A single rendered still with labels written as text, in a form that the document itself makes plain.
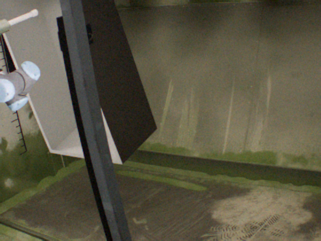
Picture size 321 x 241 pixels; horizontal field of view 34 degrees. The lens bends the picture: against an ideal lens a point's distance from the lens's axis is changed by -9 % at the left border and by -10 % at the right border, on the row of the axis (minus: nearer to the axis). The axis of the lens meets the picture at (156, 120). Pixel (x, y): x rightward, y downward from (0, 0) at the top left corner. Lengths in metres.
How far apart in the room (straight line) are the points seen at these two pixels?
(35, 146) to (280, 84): 1.79
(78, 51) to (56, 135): 1.88
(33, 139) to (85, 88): 2.37
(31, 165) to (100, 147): 2.32
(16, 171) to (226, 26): 1.81
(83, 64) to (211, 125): 2.15
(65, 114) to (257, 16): 1.44
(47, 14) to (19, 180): 1.27
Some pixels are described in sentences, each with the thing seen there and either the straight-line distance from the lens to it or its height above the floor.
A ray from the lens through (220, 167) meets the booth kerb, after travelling 3.64.
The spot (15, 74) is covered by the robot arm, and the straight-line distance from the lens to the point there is 2.10.
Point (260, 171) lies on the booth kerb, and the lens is 3.49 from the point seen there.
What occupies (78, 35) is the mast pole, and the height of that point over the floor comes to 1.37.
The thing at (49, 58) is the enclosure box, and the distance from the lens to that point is 3.43.
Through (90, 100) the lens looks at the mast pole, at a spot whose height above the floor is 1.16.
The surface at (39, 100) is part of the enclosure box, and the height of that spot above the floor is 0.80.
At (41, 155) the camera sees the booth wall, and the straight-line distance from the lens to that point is 4.08.
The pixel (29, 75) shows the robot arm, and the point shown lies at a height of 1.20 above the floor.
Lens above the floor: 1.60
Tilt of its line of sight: 18 degrees down
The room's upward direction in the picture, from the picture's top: 10 degrees counter-clockwise
